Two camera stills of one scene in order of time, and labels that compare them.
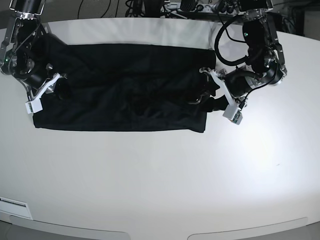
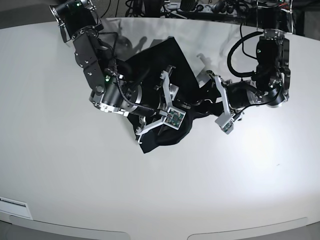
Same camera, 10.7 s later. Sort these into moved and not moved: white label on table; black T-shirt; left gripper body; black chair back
Moved: black T-shirt; left gripper body
Not moved: black chair back; white label on table
